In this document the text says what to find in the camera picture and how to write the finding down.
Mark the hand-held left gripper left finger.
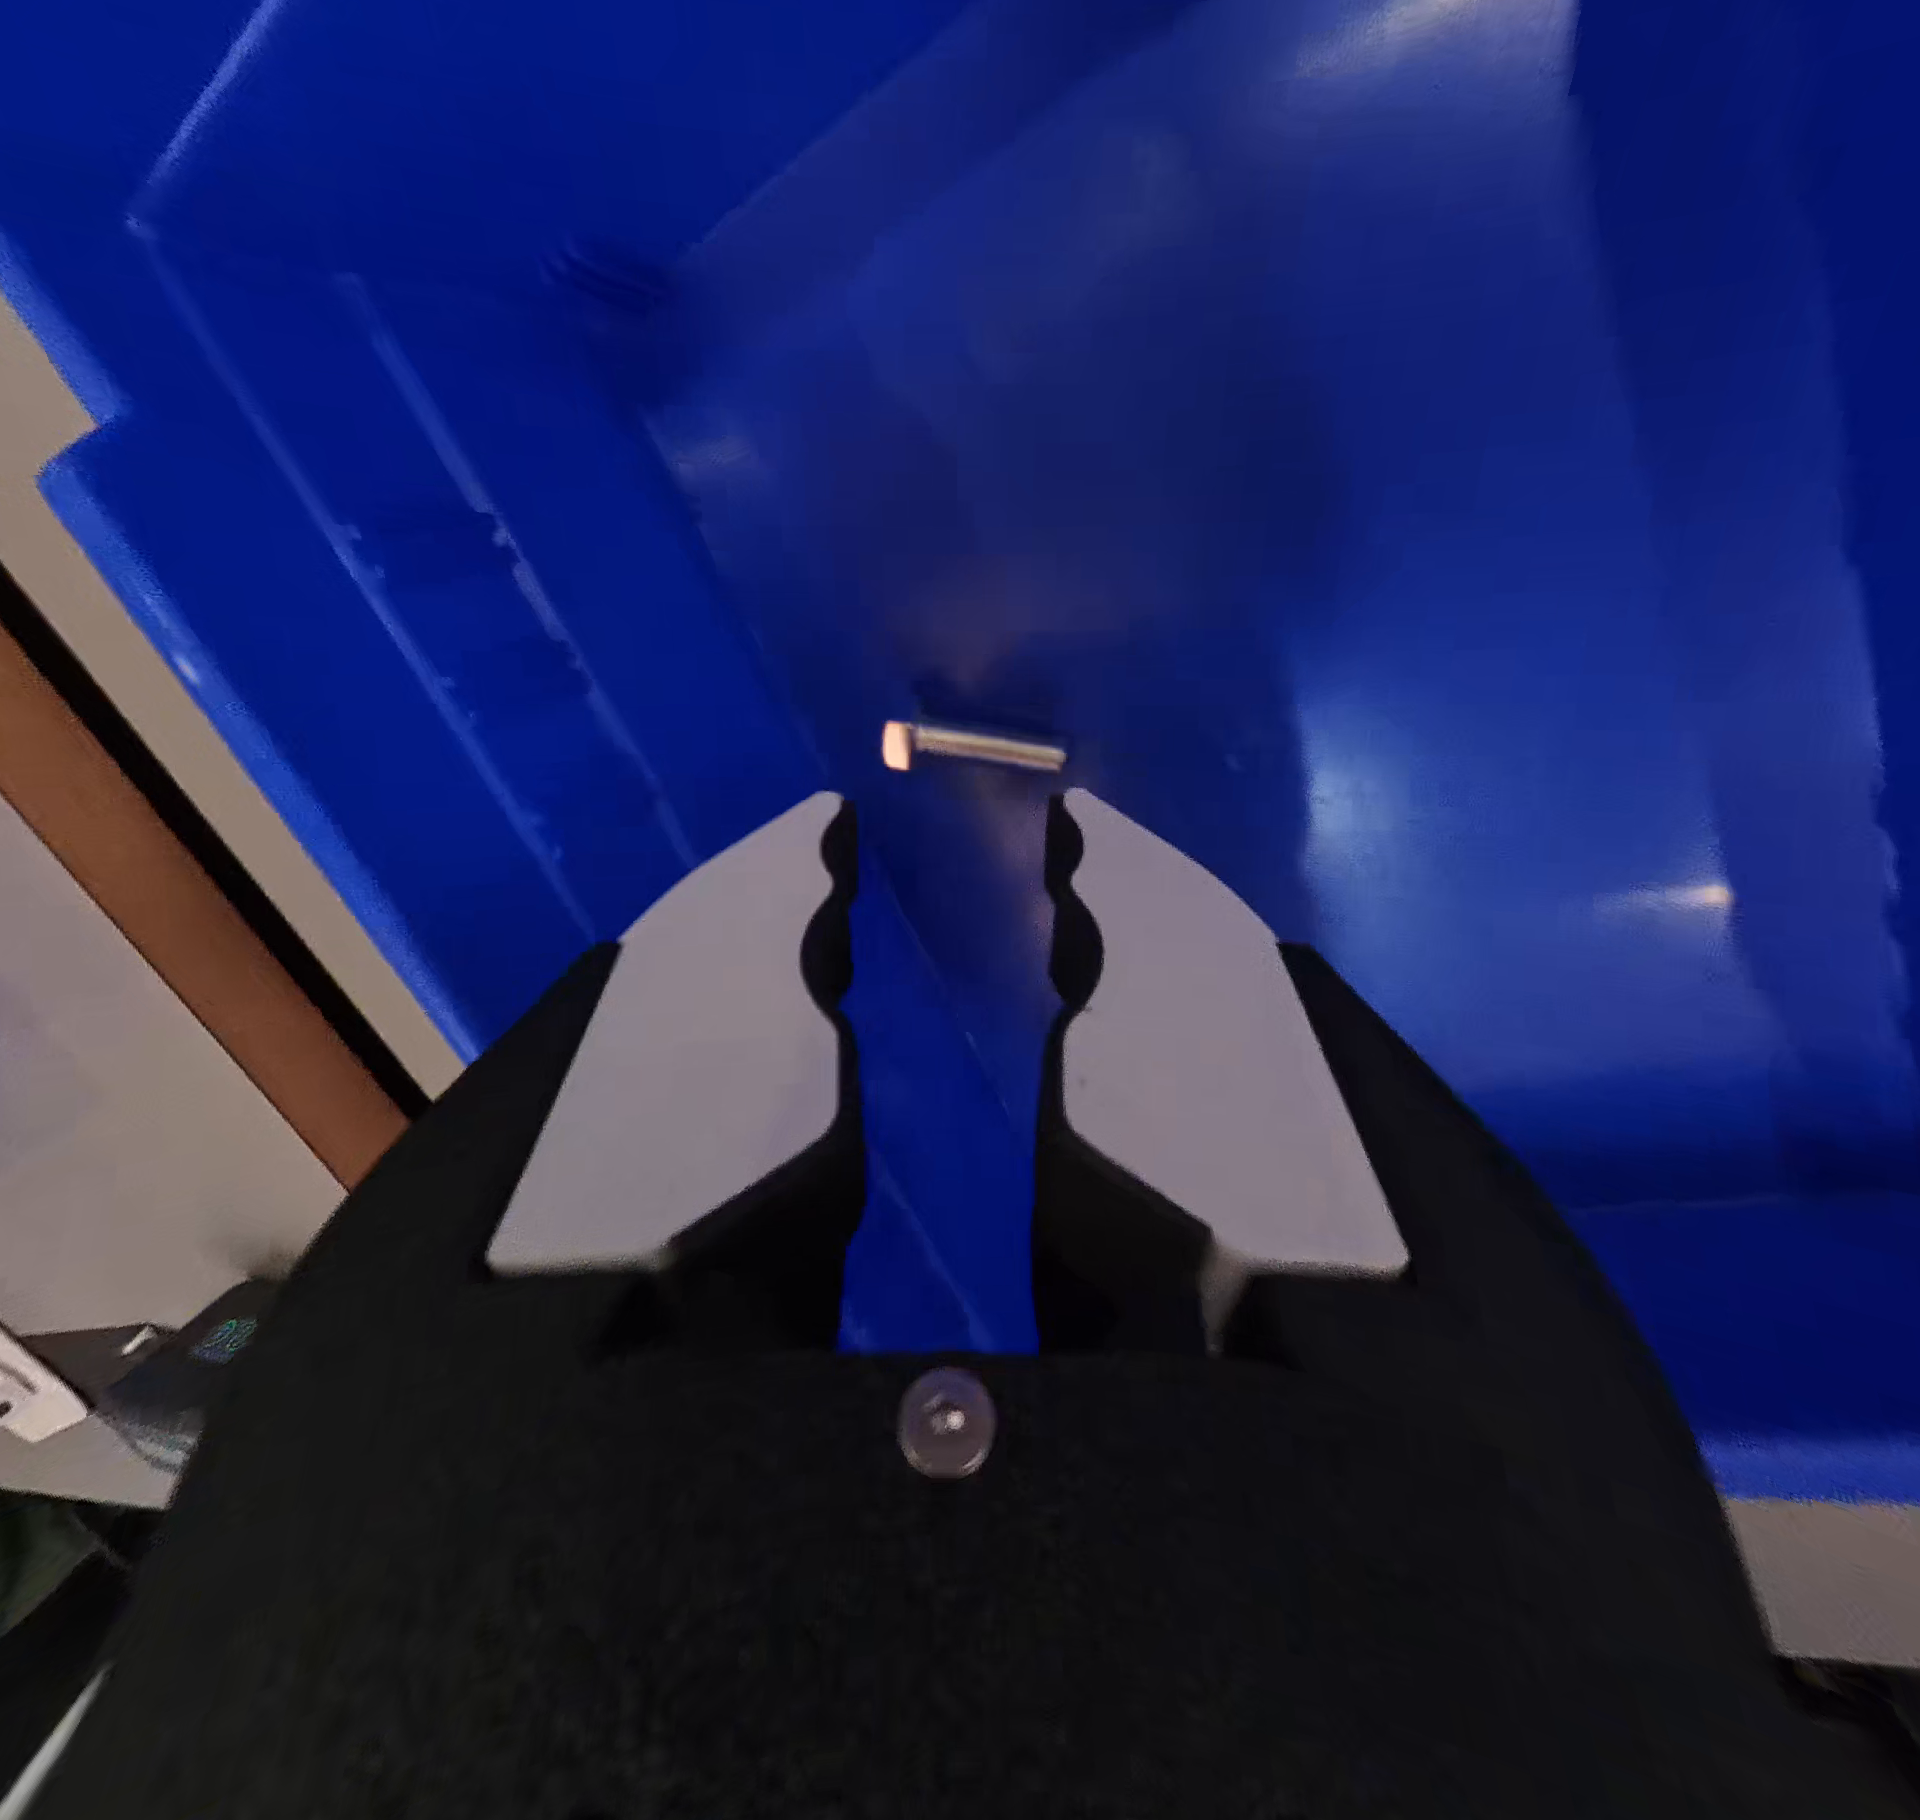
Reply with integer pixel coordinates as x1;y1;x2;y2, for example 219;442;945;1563
483;788;868;1354

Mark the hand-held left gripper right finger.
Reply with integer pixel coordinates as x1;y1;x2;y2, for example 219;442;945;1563
1032;788;1412;1354

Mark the short thick silver bolt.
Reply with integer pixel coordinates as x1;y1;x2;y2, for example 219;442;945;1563
880;716;1073;775

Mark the blue plastic bin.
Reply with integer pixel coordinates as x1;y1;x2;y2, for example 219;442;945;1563
0;0;1920;1508

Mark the wooden neighbouring desk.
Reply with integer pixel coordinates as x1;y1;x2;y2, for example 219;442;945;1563
0;620;414;1514

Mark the grey desk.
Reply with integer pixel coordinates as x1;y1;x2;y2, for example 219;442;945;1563
0;282;1920;1672

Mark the black device with green display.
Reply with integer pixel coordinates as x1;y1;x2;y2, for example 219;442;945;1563
23;1309;264;1477

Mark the white document stand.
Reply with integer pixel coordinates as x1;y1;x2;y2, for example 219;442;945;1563
0;1324;90;1448

